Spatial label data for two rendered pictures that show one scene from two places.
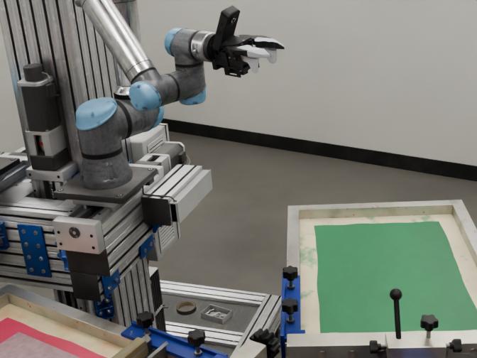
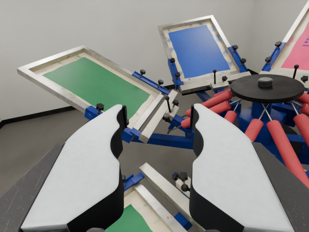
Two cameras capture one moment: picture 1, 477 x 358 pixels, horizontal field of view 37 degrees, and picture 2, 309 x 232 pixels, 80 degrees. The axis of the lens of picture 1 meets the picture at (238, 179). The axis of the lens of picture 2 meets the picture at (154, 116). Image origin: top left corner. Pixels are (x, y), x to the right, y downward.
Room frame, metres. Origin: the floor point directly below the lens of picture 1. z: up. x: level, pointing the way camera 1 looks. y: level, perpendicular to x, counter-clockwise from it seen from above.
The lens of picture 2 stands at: (1.70, -0.02, 1.73)
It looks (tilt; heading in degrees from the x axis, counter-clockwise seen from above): 30 degrees down; 231
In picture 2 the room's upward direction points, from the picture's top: 11 degrees counter-clockwise
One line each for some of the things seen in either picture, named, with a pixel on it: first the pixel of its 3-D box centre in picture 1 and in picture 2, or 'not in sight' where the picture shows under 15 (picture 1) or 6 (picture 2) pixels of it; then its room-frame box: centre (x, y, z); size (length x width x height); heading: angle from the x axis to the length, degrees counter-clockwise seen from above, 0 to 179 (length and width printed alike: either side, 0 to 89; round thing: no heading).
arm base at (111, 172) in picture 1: (103, 163); not in sight; (1.94, 0.38, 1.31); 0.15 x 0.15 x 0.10
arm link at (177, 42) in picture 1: (187, 45); not in sight; (1.84, 0.10, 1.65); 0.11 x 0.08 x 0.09; 44
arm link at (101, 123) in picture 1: (100, 124); not in sight; (1.94, 0.38, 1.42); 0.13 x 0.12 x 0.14; 134
